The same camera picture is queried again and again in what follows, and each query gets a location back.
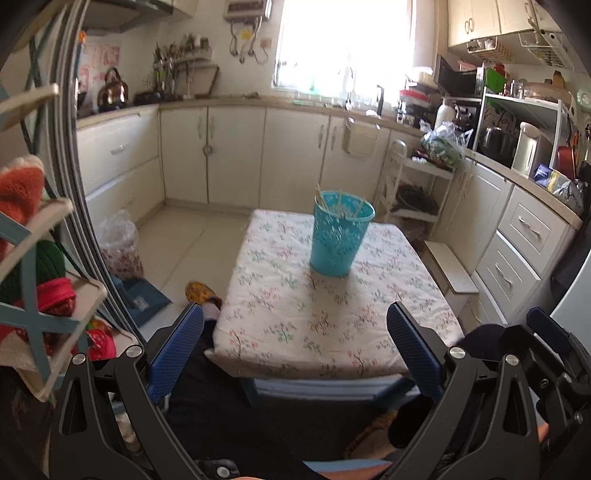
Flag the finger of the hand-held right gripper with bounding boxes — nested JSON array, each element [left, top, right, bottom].
[[526, 307, 591, 385]]

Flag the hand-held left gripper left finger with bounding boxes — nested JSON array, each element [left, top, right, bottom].
[[48, 302, 218, 480]]

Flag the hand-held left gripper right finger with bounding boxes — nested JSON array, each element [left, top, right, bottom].
[[383, 302, 550, 480]]

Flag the teal perforated plastic basket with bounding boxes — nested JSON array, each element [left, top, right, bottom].
[[309, 190, 376, 278]]

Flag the bundle of wooden chopsticks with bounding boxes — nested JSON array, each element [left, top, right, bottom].
[[315, 184, 368, 220]]

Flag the yellow patterned slipper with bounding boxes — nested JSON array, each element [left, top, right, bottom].
[[185, 282, 223, 310], [344, 408, 400, 460]]

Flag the blue dustpan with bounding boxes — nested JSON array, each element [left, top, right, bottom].
[[115, 274, 172, 324]]

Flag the red floral cloth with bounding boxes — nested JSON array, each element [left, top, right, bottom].
[[85, 320, 116, 361]]

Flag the white step stool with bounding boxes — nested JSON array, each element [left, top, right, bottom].
[[424, 240, 480, 315]]

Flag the cream panelled drawer cabinet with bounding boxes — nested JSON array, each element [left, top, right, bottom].
[[434, 157, 583, 324]]

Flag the blue low table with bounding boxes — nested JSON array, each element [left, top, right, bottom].
[[233, 373, 419, 408]]

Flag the floral bin with plastic bag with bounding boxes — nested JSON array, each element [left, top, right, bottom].
[[96, 210, 139, 280]]

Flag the floral tablecloth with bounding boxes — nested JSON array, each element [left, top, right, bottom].
[[204, 209, 465, 379]]

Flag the red satin pouch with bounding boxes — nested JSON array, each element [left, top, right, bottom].
[[36, 279, 77, 317]]

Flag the crumpled plastic bags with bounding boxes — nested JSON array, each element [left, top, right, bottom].
[[551, 178, 585, 213]]

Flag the black frying pan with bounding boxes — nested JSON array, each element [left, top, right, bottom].
[[396, 185, 438, 215]]

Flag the green knitted cloth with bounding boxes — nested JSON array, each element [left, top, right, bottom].
[[0, 240, 65, 303]]

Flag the blue packet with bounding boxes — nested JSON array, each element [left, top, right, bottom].
[[533, 164, 561, 188]]

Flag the white and blue shelf rack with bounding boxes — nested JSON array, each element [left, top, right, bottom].
[[0, 83, 109, 402]]

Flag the red pot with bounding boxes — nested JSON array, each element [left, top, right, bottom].
[[556, 145, 578, 181]]

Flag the white electric water boiler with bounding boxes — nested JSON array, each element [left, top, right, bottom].
[[512, 121, 546, 178]]

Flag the white kitchen trolley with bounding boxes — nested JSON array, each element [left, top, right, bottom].
[[376, 138, 455, 241]]

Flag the bag of green vegetables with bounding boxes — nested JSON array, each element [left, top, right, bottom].
[[421, 122, 472, 167]]

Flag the cream door cabinet row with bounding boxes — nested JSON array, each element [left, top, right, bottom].
[[159, 104, 393, 213]]

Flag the white door-hung bin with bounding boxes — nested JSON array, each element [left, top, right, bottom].
[[342, 117, 379, 158]]

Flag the orange fleece cloth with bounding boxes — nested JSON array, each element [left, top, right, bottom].
[[0, 154, 47, 257]]

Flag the white appliance shelf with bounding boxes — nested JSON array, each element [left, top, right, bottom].
[[478, 90, 571, 176]]

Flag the stacked containers with red lid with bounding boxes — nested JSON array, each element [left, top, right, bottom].
[[399, 88, 437, 130]]

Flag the green plastic board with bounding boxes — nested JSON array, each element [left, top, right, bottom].
[[485, 68, 509, 95]]

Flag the steel kettle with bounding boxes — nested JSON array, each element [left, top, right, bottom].
[[97, 67, 129, 109]]

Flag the black microwave oven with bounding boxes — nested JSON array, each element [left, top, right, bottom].
[[436, 54, 485, 97]]

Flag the kitchen window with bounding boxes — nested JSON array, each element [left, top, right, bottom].
[[272, 0, 414, 90]]

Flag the cream upper cabinets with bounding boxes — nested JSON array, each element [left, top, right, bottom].
[[447, 0, 546, 47]]

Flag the range hood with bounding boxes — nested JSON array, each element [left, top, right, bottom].
[[83, 0, 174, 33]]

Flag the grey sliding door frame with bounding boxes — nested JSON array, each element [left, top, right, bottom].
[[44, 0, 153, 333]]

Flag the wall utensil rack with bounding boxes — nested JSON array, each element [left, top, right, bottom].
[[151, 33, 220, 99]]

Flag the white wire basket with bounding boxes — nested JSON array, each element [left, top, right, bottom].
[[518, 30, 580, 70]]

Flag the hanging wire basket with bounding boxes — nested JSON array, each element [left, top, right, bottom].
[[466, 37, 513, 63]]

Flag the pink wall stickers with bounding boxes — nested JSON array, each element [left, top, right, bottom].
[[78, 44, 121, 93]]

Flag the water heater hoses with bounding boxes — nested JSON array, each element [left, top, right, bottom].
[[228, 18, 271, 65]]

